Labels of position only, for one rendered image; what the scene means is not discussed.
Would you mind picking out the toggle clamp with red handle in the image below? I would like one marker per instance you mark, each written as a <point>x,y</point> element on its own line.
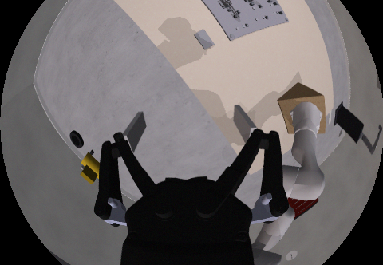
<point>227,3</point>

